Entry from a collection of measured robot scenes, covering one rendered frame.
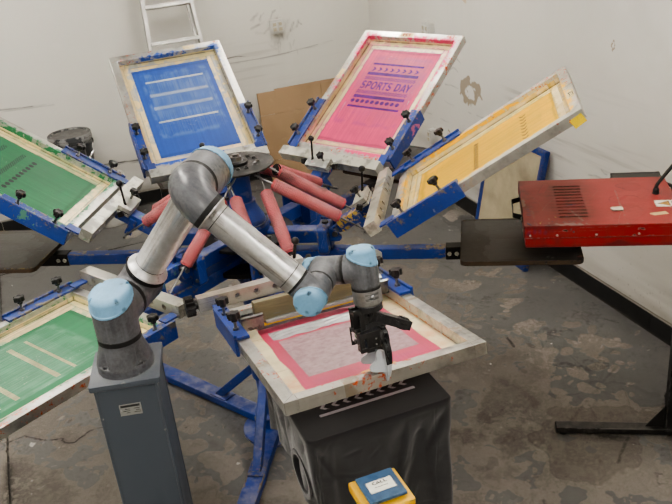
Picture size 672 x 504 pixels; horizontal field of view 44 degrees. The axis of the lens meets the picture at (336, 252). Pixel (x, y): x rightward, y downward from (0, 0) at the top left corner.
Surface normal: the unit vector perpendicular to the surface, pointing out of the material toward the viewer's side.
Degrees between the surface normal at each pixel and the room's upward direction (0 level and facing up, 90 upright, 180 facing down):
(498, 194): 79
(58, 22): 90
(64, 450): 0
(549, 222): 0
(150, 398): 90
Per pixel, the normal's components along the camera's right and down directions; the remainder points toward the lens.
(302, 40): 0.37, 0.37
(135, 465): 0.15, 0.41
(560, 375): -0.09, -0.90
